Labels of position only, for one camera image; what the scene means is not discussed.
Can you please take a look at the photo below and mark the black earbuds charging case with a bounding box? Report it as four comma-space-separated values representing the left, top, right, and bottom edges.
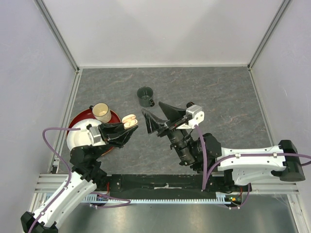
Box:
186, 102, 194, 108

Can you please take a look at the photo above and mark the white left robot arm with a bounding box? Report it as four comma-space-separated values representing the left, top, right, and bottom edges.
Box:
21, 120, 138, 233

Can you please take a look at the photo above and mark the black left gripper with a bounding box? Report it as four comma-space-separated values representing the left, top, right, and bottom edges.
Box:
92, 119, 138, 161

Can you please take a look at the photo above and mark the beige earbuds charging case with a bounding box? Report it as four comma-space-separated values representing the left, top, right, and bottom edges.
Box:
121, 114, 138, 129

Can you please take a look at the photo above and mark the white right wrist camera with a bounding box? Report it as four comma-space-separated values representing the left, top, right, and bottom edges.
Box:
176, 105, 205, 130

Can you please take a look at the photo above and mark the beige ceramic cup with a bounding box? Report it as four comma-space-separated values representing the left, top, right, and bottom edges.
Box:
92, 103, 111, 123

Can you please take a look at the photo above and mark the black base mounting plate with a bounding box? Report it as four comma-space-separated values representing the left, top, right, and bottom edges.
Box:
96, 174, 239, 200

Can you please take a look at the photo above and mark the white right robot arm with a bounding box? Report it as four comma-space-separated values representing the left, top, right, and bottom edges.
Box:
142, 102, 305, 191

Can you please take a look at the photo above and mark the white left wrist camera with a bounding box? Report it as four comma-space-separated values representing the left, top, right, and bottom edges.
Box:
86, 124, 104, 146

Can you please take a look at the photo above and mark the red round tray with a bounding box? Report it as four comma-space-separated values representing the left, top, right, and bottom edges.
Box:
67, 109, 121, 156

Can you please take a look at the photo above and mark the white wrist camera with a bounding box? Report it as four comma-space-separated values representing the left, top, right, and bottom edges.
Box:
86, 124, 104, 146
176, 105, 205, 130

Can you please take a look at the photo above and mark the white slotted cable duct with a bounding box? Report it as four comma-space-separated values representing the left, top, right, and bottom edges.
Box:
81, 193, 232, 204

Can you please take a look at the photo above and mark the dark green mug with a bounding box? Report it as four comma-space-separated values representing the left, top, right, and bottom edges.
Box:
137, 86, 155, 107

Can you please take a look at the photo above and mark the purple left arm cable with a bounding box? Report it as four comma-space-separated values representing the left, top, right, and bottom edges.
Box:
28, 126, 90, 233

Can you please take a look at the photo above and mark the white ceramic plate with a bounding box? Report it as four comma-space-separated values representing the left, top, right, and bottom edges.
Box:
67, 118, 101, 151

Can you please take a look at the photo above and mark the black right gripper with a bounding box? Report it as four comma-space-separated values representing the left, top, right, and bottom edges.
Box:
141, 101, 196, 166

